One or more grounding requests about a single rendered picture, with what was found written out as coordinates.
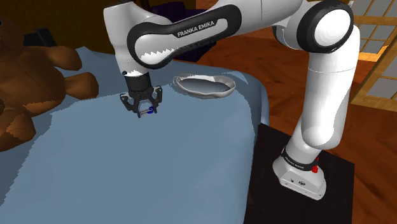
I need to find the white shallow bowl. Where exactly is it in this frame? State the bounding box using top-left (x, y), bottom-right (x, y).
top-left (172, 73), bottom-right (237, 101)

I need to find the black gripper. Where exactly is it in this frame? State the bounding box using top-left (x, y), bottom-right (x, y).
top-left (120, 72), bottom-right (164, 118)

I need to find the brown teddy bear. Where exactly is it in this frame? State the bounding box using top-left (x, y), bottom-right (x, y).
top-left (0, 15), bottom-right (100, 153)

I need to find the black robot stand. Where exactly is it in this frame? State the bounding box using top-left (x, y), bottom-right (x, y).
top-left (243, 123), bottom-right (356, 224)

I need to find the bed with blue sheet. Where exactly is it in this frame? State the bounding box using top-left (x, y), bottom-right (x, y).
top-left (0, 46), bottom-right (270, 224)

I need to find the small blue silver object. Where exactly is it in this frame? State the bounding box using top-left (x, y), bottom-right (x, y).
top-left (138, 105), bottom-right (155, 118)

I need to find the wooden lattice window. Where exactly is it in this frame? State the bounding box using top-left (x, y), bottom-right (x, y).
top-left (346, 0), bottom-right (397, 113)

